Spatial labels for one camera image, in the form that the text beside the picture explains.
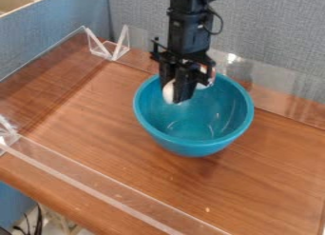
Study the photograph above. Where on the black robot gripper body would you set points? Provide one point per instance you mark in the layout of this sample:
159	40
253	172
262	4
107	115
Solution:
187	39

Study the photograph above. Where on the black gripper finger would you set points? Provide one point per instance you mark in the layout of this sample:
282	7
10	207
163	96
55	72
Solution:
166	72
185	83

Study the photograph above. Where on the white brown toy mushroom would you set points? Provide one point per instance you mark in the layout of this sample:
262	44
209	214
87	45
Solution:
205	77

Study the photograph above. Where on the blue plastic bowl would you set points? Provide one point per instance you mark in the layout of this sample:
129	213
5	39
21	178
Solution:
199	126

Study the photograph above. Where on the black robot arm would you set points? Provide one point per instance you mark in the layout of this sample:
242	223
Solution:
189	6

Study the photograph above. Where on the clear acrylic back barrier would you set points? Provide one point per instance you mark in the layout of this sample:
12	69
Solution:
245	78

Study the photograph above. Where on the clear acrylic barrier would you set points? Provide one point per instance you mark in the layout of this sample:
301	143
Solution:
115	194
245	78

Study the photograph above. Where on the blue partition with wooden shelf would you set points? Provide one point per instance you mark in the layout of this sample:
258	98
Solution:
34	28

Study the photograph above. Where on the clear acrylic front barrier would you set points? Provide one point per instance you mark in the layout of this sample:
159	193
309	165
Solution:
115	194

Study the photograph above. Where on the clear acrylic corner bracket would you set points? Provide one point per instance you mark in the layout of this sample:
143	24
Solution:
106	49

